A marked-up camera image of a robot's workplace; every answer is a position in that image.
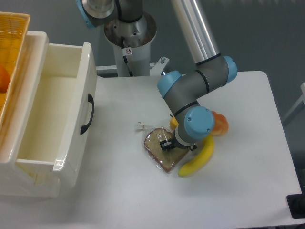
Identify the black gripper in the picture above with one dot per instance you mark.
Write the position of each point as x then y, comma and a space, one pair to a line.
167, 145

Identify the brown toast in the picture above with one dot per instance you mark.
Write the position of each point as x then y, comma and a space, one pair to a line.
152, 137

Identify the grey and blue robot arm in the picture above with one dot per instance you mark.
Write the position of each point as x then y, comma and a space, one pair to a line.
180, 92

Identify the yellow bell pepper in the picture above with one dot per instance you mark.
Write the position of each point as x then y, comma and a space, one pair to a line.
173, 122

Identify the yellow banana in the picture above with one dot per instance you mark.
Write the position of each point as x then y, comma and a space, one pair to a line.
200, 160

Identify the orange bread roll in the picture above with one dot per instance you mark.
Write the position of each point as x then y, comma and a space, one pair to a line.
221, 125

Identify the black device at table corner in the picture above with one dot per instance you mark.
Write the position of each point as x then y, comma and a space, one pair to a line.
296, 203

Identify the white plastic drawer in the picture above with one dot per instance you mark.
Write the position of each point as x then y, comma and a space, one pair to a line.
68, 75

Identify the white drawer cabinet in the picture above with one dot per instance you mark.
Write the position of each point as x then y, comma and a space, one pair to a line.
20, 175

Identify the orange fruit in basket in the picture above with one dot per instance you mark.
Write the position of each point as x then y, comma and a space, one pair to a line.
4, 79

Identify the yellow woven basket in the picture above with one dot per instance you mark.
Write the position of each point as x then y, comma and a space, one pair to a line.
13, 29

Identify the black drawer handle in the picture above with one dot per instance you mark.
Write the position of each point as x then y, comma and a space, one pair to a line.
89, 108

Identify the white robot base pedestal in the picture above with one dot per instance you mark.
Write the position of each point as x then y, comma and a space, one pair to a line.
131, 42

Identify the white frame at right edge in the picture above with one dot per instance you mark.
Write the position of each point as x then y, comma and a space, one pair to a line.
295, 109

